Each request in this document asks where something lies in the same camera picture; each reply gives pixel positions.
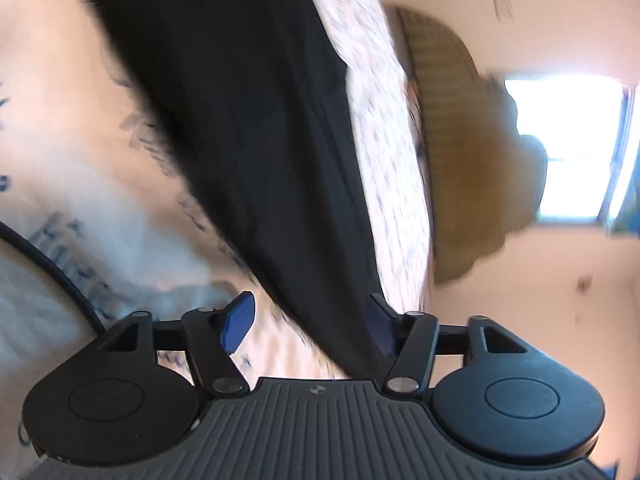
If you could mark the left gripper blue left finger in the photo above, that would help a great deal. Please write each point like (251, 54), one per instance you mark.
(212, 337)

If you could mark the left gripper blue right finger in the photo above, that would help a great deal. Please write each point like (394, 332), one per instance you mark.
(409, 340)

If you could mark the black pants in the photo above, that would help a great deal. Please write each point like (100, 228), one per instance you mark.
(251, 96)

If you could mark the olive upholstered headboard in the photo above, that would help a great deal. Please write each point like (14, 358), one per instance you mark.
(486, 180)

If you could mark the white script-print bedspread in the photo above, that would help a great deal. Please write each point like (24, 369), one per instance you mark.
(88, 179)

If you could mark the window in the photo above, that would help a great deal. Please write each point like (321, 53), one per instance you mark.
(589, 127)

